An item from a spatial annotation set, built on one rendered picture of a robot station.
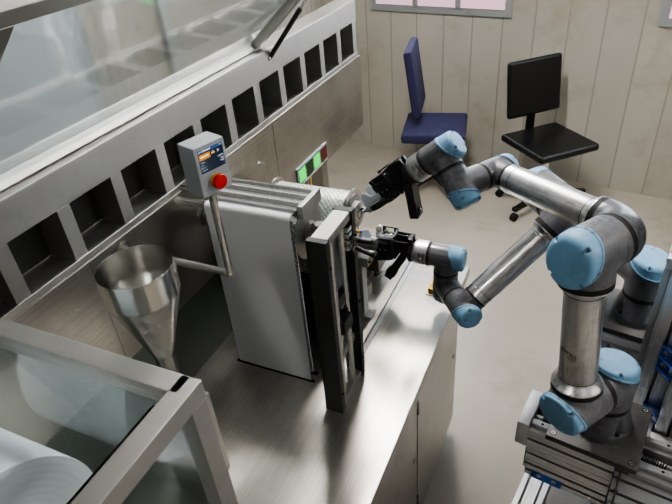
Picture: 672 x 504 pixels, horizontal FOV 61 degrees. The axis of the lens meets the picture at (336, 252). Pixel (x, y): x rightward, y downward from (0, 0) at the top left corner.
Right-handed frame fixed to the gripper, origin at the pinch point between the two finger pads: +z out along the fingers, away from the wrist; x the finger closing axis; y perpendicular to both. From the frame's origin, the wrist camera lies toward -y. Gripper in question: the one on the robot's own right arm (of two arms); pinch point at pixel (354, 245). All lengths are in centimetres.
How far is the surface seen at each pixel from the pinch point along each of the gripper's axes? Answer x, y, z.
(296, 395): 48, -19, -1
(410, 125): -237, -59, 58
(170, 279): 77, 42, 1
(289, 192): 30.1, 34.7, 2.8
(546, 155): -209, -59, -39
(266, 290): 41.3, 11.2, 7.0
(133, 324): 84, 36, 6
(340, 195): 7.4, 22.2, -0.1
